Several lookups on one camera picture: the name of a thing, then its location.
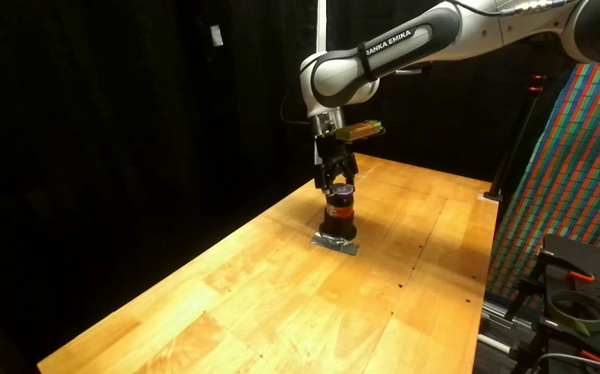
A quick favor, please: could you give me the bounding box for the grey cable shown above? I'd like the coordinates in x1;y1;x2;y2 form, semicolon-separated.
531;353;600;374

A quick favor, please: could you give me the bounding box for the roll of green tape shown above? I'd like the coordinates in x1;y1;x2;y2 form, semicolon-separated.
546;290;600;337

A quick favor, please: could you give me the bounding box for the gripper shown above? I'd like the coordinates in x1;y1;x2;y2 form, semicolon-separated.
314;133;359;195

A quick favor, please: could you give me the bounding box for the piece of silver tape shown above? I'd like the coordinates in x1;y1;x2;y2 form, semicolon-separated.
310;232;361;256

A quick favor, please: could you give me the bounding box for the colourful patterned panel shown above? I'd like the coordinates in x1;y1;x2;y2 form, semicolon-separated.
486;62;600;304

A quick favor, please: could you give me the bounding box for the dark jar with purple lid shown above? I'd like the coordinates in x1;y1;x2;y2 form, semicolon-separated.
319;183;358;242

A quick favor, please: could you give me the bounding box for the black curtain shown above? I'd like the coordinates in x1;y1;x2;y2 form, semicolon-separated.
0;0;560;374

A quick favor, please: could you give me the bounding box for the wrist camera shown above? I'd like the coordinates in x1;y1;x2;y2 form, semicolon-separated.
335;120;385;142

